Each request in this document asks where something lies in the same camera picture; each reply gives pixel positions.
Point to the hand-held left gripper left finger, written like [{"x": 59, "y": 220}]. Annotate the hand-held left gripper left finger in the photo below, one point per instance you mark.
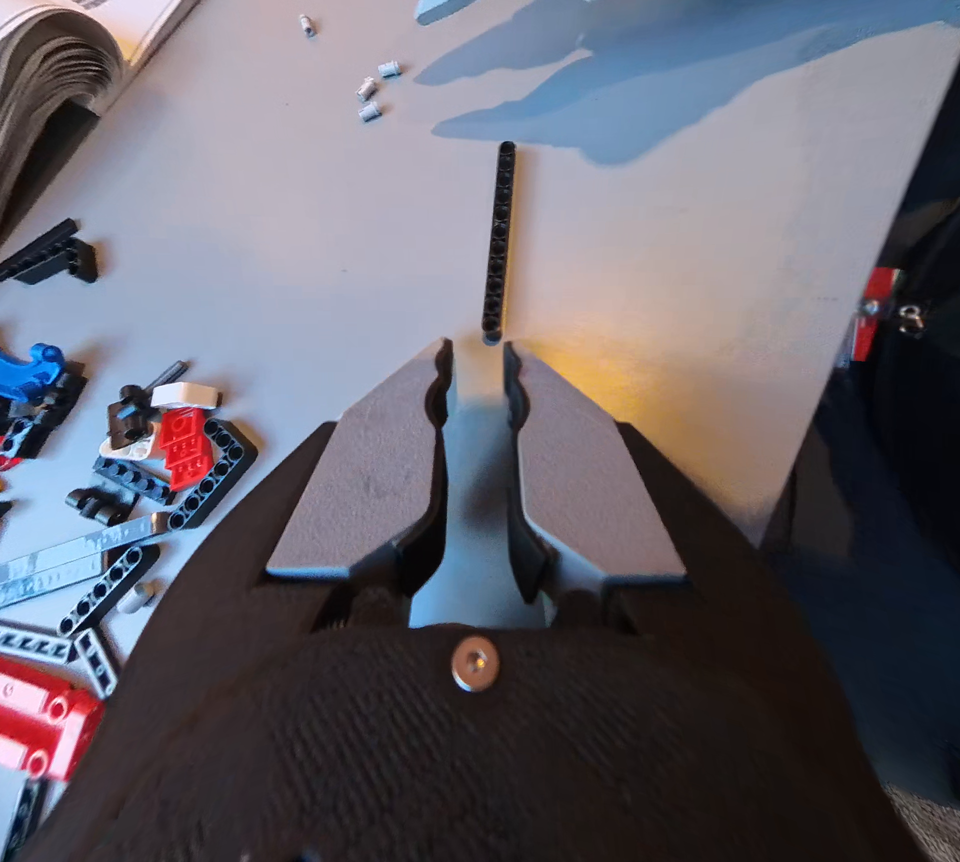
[{"x": 360, "y": 472}]

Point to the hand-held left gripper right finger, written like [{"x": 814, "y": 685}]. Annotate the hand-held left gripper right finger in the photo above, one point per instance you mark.
[{"x": 592, "y": 487}]

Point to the long black toy beam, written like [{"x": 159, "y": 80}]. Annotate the long black toy beam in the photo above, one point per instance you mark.
[{"x": 501, "y": 239}]

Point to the grey desk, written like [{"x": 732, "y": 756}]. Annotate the grey desk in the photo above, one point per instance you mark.
[{"x": 637, "y": 239}]

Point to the small grey toy pin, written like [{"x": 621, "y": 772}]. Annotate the small grey toy pin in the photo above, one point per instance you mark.
[
  {"x": 389, "y": 68},
  {"x": 366, "y": 88},
  {"x": 307, "y": 26},
  {"x": 371, "y": 113}
]

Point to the pile of toy building pieces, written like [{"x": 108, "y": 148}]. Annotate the pile of toy building pieces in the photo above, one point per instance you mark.
[{"x": 187, "y": 442}]

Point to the person's dark clothing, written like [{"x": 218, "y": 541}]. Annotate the person's dark clothing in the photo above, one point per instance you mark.
[{"x": 862, "y": 577}]

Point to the black angled toy beam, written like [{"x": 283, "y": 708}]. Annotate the black angled toy beam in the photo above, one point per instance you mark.
[{"x": 75, "y": 262}]

